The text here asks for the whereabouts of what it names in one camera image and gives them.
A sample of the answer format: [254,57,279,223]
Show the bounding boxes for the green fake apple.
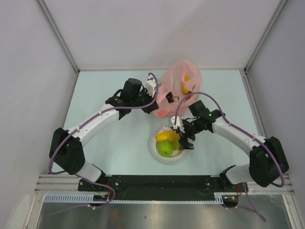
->
[157,141,173,157]

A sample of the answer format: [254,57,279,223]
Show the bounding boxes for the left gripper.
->
[131,87,159,115]

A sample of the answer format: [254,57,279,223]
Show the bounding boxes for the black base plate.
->
[78,175,249,201]

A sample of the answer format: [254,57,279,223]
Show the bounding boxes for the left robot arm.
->
[49,73,161,191]

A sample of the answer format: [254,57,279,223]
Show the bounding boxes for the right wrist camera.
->
[169,116,184,133]

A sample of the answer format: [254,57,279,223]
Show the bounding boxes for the white cable duct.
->
[44,194,237,204]

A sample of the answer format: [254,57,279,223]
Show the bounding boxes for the dark fake grapes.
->
[165,92,180,104]

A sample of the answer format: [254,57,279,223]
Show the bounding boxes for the pink plastic bag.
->
[153,60,203,118]

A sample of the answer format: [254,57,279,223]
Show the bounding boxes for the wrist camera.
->
[169,116,184,133]
[144,73,162,97]

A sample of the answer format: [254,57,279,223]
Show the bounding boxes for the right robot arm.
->
[171,101,289,191]

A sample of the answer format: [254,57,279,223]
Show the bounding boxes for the white paper plate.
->
[148,126,189,164]

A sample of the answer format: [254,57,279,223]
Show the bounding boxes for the green fake pear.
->
[173,137,180,150]

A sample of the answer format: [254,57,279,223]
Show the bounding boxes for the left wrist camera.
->
[144,73,162,97]

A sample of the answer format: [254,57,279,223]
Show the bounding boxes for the orange fake fruit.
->
[181,75,193,95]

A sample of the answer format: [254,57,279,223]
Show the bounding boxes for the yellow fake mango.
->
[155,131,179,143]

